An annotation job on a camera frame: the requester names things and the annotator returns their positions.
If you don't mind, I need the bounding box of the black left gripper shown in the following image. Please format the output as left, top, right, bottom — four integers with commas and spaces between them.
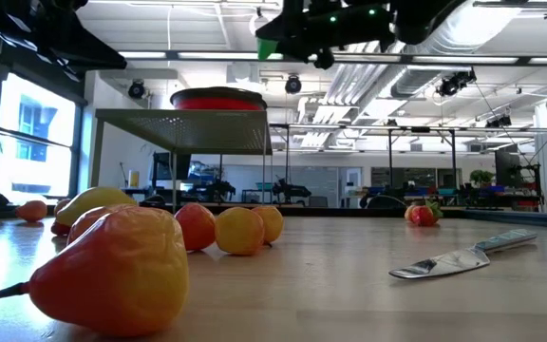
16, 0, 128, 83

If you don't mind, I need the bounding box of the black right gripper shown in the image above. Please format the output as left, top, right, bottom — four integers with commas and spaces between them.
255, 0, 397, 71

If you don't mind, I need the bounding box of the red collapsible colander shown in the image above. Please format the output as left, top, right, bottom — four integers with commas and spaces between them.
169, 85, 269, 112

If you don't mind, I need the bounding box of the green perforated metal shelf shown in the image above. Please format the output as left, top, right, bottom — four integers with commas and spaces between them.
90, 107, 274, 215

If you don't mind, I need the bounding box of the yellow mango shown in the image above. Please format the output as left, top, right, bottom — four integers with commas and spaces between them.
54, 186, 140, 228

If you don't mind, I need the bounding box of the red strawberry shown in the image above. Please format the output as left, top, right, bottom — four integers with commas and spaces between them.
49, 220, 71, 238
424, 198, 445, 220

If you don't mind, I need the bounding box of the orange red pear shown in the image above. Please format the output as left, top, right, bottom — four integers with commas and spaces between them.
409, 204, 439, 228

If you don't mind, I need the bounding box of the silver toy knife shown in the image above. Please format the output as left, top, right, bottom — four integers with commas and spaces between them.
387, 227, 539, 280

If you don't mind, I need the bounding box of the black ceiling spotlight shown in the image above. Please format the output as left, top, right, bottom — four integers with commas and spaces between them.
284, 74, 303, 96
127, 79, 147, 101

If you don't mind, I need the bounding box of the white ceiling pipe bundle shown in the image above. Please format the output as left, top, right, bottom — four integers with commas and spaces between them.
296, 42, 415, 149

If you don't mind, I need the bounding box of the black monitor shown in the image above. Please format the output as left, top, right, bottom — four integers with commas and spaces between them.
494, 150, 522, 189
152, 151, 193, 182

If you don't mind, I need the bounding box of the green potted plant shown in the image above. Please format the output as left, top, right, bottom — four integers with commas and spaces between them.
468, 168, 495, 189

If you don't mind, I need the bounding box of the white ring light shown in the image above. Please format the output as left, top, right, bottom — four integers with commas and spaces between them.
248, 12, 269, 38

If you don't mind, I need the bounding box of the black clamp handle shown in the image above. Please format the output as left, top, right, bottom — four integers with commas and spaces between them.
367, 194, 408, 218
140, 193, 166, 208

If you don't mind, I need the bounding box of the silver ventilation duct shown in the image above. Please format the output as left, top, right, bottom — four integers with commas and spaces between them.
387, 0, 521, 100

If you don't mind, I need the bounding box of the black background rack frame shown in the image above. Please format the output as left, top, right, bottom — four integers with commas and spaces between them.
268, 122, 547, 192

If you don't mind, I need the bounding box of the black ceiling camera cluster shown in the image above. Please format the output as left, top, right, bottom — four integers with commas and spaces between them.
434, 67, 478, 99

